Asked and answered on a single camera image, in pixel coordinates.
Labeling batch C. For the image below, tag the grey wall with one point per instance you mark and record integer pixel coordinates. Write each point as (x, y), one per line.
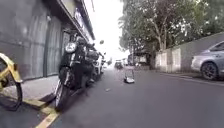
(186, 53)

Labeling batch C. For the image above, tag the yellow bicycle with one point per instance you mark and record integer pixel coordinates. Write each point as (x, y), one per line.
(11, 76)

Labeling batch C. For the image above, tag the vehicle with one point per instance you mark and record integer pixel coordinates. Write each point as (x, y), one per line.
(118, 64)

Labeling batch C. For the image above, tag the grey car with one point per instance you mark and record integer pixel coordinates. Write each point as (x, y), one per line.
(210, 63)

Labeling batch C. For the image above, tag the grey building with canopy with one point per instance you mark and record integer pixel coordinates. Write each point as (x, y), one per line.
(30, 40)

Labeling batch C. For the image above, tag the row of trees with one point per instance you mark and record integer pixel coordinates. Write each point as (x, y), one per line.
(156, 20)

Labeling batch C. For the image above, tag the row of parked motorcycles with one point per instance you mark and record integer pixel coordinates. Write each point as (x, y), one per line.
(75, 66)

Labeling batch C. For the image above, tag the small robot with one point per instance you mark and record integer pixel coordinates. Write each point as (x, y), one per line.
(129, 77)

